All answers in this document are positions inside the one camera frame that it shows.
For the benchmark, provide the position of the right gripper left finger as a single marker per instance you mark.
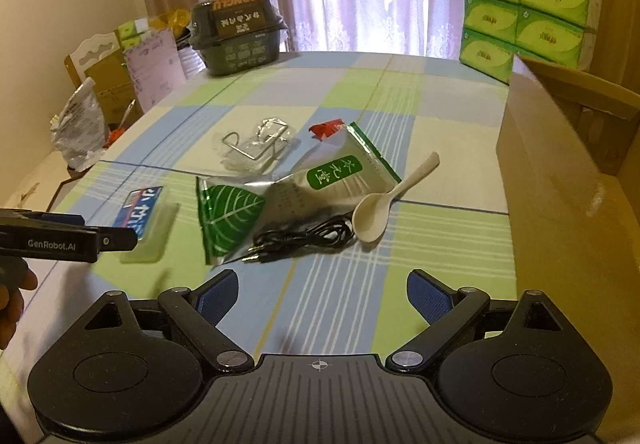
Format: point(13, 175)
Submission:
point(193, 317)

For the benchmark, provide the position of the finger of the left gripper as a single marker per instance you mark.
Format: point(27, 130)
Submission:
point(60, 237)

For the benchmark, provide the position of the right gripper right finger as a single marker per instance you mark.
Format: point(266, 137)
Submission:
point(450, 316)

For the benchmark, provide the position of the blue dental floss pick box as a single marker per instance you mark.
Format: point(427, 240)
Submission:
point(151, 213)

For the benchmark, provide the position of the beige plastic spoon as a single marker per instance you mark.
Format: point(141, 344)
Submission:
point(370, 217)

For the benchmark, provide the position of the silver green tea bag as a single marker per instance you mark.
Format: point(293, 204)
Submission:
point(261, 218)

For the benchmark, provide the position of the person's left hand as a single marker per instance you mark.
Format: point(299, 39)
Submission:
point(12, 302)

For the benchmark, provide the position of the crumpled silver foil bag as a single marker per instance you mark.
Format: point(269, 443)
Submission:
point(79, 132)

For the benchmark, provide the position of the clear bag with metal hook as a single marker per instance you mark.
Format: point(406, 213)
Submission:
point(259, 151)

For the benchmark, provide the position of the brown cardboard box with white insert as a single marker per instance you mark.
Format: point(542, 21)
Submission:
point(101, 59)

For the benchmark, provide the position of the large cardboard box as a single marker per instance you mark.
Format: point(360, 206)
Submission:
point(568, 152)

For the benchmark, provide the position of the pink paper box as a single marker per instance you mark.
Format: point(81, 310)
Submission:
point(154, 68)

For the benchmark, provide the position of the red snack packet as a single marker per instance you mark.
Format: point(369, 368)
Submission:
point(323, 130)

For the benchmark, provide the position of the yellow plastic bag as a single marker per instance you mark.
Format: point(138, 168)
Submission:
point(176, 21)

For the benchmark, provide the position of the dark green noodle bowl pack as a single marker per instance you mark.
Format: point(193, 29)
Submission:
point(231, 36)

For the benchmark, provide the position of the green tissue pack stack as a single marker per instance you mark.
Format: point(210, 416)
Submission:
point(494, 32)

